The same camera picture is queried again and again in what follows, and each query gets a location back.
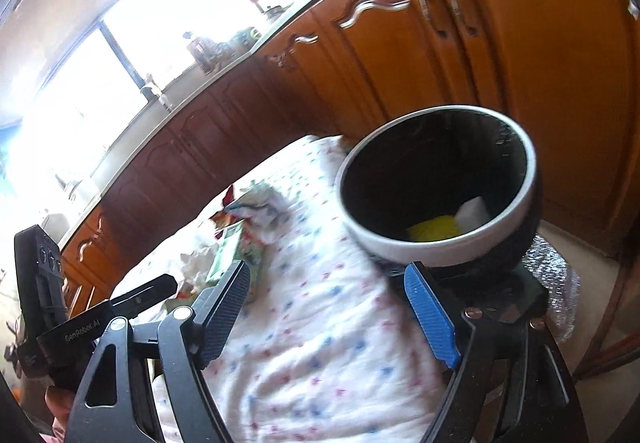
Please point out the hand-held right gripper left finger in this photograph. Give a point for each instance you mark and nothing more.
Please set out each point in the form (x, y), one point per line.
(222, 318)

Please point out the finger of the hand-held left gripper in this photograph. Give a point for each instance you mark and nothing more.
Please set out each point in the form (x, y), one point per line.
(145, 293)

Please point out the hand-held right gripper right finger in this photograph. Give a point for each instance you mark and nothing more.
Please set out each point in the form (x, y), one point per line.
(432, 318)

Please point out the white round trash bin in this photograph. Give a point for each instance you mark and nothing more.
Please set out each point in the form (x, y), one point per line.
(430, 253)

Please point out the green drink pouch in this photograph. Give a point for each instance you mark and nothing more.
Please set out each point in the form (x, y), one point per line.
(240, 248)

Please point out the black bin liner bag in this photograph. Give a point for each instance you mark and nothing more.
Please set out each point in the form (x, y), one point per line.
(425, 173)

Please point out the person's left hand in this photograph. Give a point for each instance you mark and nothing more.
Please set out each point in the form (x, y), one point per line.
(57, 403)

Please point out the white crumpled tissue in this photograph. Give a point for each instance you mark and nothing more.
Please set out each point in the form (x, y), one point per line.
(262, 210)
(200, 263)

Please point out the yellow wrapper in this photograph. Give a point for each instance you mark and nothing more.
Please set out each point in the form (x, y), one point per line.
(432, 229)

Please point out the white dotted printed cloth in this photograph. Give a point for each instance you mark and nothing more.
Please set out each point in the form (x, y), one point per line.
(325, 323)

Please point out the red orange snack wrapper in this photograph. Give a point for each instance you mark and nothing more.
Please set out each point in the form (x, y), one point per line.
(225, 213)

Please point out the white foam fruit net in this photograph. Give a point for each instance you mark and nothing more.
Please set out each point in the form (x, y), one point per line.
(472, 213)

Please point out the silver foil mat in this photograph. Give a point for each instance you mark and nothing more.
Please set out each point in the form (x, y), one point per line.
(557, 288)

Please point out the kitchen faucet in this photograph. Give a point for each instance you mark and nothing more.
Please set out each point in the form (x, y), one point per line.
(155, 90)

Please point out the bright window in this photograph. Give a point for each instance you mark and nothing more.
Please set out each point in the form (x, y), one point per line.
(100, 73)

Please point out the utensil holder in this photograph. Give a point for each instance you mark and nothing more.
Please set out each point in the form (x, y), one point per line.
(202, 55)

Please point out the wooden kitchen cabinet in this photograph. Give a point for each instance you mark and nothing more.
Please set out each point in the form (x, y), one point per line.
(525, 48)

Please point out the wooden furniture frame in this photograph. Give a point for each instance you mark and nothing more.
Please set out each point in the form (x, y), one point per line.
(612, 323)

